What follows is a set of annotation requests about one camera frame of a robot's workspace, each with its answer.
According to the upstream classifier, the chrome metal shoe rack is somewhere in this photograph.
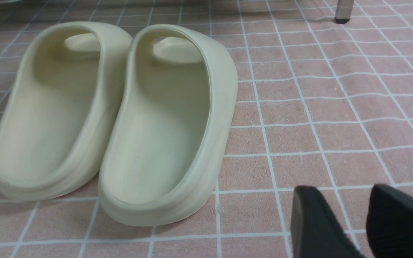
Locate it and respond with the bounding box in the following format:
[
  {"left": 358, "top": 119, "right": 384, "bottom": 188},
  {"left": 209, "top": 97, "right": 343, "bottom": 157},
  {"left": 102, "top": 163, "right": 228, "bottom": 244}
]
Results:
[{"left": 334, "top": 0, "right": 354, "bottom": 24}]

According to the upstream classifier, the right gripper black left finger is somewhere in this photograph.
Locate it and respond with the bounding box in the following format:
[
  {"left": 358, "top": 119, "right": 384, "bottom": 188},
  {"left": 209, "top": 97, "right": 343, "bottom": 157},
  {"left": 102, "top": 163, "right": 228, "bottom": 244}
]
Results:
[{"left": 291, "top": 186, "right": 364, "bottom": 258}]

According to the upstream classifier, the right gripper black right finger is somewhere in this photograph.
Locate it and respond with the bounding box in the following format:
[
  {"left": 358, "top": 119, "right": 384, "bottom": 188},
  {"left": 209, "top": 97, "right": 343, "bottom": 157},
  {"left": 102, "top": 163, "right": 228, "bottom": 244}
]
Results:
[{"left": 366, "top": 183, "right": 413, "bottom": 258}]

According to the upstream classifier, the cream foam slide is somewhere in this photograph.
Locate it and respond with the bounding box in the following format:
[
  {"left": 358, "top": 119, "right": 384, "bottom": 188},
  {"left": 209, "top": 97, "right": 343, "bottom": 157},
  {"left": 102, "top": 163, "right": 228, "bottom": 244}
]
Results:
[
  {"left": 0, "top": 21, "right": 132, "bottom": 201},
  {"left": 98, "top": 24, "right": 238, "bottom": 226}
]

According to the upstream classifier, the right cream foam slide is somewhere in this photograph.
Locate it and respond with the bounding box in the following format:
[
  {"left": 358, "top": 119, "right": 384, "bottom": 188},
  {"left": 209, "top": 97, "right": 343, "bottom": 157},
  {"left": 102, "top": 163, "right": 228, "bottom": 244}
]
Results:
[{"left": 98, "top": 24, "right": 238, "bottom": 226}]

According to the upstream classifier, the left cream foam slide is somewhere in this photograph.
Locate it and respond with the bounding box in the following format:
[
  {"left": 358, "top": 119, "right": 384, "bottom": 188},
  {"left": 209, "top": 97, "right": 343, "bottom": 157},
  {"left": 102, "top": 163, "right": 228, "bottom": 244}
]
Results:
[{"left": 0, "top": 21, "right": 132, "bottom": 201}]

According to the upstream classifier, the pink checkered tablecloth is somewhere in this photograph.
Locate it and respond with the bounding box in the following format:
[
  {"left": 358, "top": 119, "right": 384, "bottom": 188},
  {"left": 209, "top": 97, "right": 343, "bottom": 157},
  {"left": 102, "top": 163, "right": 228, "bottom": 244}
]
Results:
[{"left": 0, "top": 0, "right": 413, "bottom": 258}]

